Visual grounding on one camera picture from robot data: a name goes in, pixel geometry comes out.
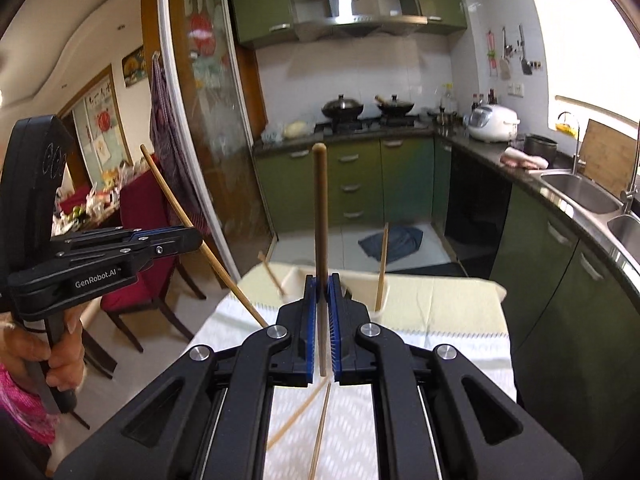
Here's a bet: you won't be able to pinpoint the pale wooden chopstick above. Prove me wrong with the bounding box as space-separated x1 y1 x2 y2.
139 143 270 330

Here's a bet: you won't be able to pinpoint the brown wooden chopstick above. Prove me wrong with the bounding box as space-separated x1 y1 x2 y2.
258 252 285 297

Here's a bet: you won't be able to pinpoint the dark wooden chopstick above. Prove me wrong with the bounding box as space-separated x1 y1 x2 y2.
374 222 390 313

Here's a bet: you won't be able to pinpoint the olive brown chopstick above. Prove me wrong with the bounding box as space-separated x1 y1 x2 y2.
312 143 328 377

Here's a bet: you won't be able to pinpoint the thin brown chopstick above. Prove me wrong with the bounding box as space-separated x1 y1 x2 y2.
307 382 332 480

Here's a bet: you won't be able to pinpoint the hanging kitchen utensils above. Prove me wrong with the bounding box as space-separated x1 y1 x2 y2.
486 24 544 80

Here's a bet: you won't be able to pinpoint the person left hand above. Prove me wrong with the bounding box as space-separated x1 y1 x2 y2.
1 302 88 393

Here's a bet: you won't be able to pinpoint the red dining chair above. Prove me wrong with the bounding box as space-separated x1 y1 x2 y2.
98 159 207 354

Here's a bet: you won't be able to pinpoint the blue floor rag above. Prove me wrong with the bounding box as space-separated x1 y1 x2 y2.
358 226 423 263

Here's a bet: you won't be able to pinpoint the purple checked apron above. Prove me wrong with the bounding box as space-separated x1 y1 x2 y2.
150 52 210 235

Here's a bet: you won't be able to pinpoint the sliding glass door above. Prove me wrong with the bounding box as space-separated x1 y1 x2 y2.
158 0 272 280

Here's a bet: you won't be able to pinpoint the patterned tablecloth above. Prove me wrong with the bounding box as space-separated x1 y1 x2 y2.
179 263 519 480

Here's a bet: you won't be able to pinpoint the black gas stove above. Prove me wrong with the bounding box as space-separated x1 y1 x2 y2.
314 115 423 136

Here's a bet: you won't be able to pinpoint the black wok with lid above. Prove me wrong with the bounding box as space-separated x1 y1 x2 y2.
321 94 363 122

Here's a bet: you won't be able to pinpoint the small steel pot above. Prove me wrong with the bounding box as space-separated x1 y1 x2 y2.
428 108 458 127

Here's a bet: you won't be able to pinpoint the pink cloth on counter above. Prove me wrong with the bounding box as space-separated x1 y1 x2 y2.
500 146 549 170

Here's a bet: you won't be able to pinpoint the white rice cooker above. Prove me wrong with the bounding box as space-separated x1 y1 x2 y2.
466 104 520 143

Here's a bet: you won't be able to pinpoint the green lower cabinets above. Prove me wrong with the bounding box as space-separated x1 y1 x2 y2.
252 131 640 461

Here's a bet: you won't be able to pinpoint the black pot on counter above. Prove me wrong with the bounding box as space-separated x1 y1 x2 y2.
524 133 558 164

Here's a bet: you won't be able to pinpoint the small steel faucet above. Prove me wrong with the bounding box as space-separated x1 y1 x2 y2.
555 110 585 174

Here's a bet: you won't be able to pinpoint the steel range hood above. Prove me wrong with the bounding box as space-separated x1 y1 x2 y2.
292 0 428 42

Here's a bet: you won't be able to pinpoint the steel double sink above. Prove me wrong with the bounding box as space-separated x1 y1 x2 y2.
529 169 639 270

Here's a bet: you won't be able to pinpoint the wooden cutting board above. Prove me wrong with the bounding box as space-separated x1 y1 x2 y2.
580 119 636 198

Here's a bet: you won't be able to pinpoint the tall steel faucet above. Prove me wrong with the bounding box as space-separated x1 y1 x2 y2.
620 126 640 214

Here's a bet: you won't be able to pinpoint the black pan with handle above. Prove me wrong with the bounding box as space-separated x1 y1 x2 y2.
374 94 414 117

